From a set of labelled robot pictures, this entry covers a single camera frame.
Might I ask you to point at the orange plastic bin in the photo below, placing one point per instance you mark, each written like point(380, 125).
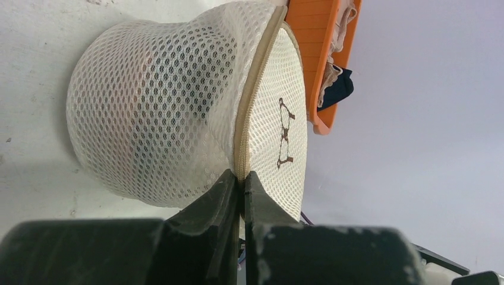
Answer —
point(313, 23)

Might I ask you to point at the round white mesh laundry bag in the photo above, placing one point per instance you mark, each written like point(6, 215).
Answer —
point(157, 111)

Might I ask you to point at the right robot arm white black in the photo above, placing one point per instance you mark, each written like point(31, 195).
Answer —
point(442, 271)

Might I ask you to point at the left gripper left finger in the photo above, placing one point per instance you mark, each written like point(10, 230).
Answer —
point(199, 245)

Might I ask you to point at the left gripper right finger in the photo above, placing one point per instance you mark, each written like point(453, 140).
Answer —
point(281, 250)

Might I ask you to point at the navy blue garment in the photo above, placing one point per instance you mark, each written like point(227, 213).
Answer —
point(339, 90)

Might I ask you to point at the beige pink lace bra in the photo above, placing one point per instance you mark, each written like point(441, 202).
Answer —
point(346, 13)

